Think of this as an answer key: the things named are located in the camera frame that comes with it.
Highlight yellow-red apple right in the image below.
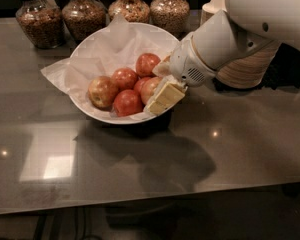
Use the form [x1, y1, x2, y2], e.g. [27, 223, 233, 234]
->
[140, 77, 162, 105]

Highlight white paper liner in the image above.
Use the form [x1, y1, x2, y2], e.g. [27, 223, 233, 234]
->
[40, 14, 181, 122]

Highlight glass cereal jar far left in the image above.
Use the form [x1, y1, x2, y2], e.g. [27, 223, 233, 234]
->
[16, 0, 65, 49]

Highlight back stack paper bowls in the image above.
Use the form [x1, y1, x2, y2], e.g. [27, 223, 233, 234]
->
[200, 0, 226, 25]

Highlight red apple with sticker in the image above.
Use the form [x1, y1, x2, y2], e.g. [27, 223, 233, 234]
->
[135, 53, 161, 78]

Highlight red apple front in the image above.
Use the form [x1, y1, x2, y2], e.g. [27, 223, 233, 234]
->
[113, 89, 143, 117]

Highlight glass cereal jar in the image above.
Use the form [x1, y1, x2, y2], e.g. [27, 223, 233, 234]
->
[16, 0, 65, 49]
[150, 0, 190, 37]
[62, 0, 106, 42]
[108, 0, 150, 23]

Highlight red apple hidden centre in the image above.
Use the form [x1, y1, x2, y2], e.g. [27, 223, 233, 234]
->
[133, 77, 150, 94]

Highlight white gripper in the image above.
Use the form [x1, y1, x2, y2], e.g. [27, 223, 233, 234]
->
[144, 34, 216, 116]

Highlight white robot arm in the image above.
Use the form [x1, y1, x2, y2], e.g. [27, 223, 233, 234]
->
[145, 0, 300, 115]

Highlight red apple middle back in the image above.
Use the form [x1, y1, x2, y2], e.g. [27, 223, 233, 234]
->
[111, 67, 138, 90]

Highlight yellowish apple left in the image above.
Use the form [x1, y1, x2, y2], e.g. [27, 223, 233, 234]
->
[88, 76, 119, 109]

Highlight white bowl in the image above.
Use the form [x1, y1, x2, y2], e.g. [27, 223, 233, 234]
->
[65, 22, 188, 125]

